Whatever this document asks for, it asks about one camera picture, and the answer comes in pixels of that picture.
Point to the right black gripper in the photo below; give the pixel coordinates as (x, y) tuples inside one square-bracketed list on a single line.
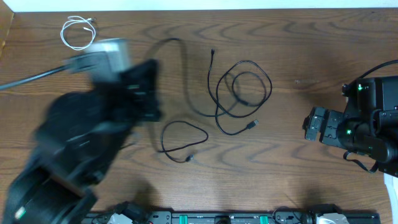
[(328, 135)]

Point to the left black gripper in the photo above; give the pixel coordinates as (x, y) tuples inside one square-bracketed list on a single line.
[(137, 94)]

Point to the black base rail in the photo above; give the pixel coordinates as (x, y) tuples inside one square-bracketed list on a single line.
[(131, 213)]

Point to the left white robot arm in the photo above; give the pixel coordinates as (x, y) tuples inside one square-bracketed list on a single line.
[(82, 133)]

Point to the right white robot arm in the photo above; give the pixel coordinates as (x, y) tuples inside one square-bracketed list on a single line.
[(367, 126)]

